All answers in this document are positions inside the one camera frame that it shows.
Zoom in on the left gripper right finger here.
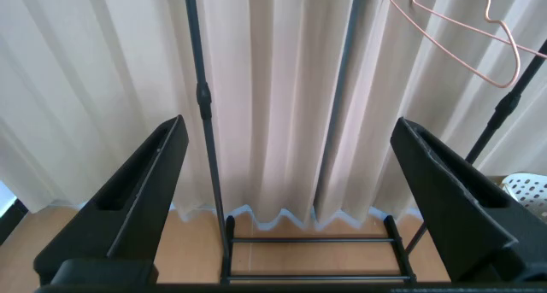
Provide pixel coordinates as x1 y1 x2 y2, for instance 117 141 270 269
390 116 547 284

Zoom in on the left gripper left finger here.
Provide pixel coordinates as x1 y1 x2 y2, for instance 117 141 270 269
32 114 190 286

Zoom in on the white laundry basket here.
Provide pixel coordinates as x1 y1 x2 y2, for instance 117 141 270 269
499 172 547 224

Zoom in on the black clothes rack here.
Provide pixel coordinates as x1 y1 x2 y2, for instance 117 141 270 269
182 0 547 285

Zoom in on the window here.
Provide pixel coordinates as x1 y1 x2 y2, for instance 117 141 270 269
0 180 29 245

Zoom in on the beige curtain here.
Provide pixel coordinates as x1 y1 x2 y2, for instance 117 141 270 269
0 0 547 234

